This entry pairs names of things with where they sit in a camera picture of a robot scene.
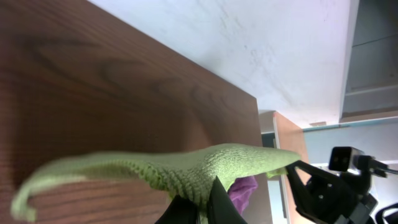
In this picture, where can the wooden side table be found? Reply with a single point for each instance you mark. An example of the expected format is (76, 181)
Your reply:
(288, 136)

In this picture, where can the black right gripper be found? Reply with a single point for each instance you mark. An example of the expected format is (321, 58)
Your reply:
(323, 197)

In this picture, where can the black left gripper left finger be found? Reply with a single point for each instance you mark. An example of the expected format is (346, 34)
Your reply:
(180, 211)

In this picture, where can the green microfiber cloth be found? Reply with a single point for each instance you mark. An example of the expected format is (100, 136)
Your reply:
(187, 174)

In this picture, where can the crumpled purple cloth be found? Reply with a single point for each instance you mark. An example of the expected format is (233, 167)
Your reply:
(240, 192)

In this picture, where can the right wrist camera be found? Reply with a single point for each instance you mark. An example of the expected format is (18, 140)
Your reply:
(344, 159)

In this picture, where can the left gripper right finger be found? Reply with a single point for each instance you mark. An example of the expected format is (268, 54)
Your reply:
(220, 209)

